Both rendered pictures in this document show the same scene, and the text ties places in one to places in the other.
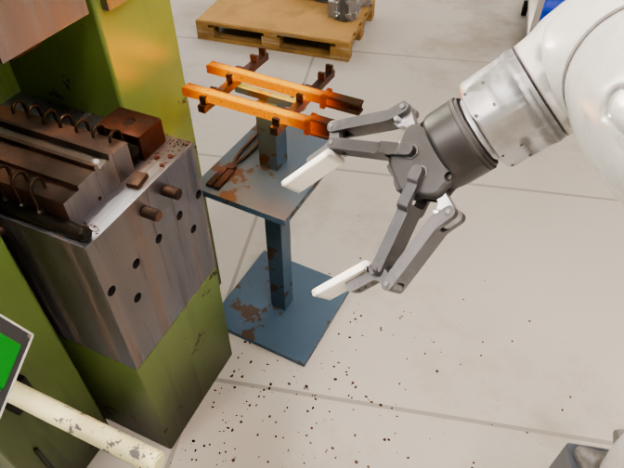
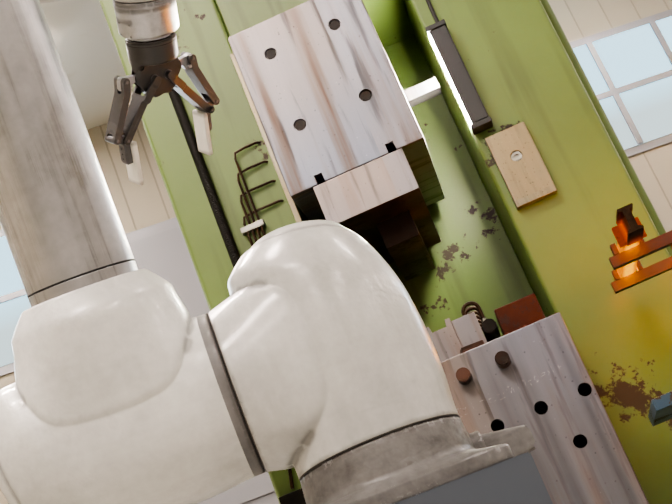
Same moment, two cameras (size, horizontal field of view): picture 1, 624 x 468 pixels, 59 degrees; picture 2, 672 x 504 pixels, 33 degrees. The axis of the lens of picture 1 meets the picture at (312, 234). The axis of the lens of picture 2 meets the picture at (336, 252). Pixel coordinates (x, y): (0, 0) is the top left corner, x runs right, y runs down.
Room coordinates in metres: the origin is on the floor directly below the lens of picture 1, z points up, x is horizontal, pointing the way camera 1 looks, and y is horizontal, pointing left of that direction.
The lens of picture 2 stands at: (0.07, -1.56, 0.52)
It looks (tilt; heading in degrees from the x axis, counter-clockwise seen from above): 18 degrees up; 71
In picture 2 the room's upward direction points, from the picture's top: 22 degrees counter-clockwise
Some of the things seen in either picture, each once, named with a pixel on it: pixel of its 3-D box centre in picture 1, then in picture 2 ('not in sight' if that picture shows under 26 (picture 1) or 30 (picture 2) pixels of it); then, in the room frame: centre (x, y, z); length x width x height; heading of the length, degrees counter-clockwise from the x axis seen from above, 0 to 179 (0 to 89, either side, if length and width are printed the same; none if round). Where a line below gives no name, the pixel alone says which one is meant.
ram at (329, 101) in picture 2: not in sight; (358, 114); (1.00, 0.61, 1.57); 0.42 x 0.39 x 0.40; 66
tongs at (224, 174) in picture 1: (265, 130); not in sight; (1.44, 0.15, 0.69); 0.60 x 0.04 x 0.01; 154
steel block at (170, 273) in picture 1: (73, 226); (519, 473); (1.02, 0.61, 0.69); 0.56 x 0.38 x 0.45; 66
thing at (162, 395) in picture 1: (118, 329); not in sight; (1.02, 0.61, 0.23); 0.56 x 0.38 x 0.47; 66
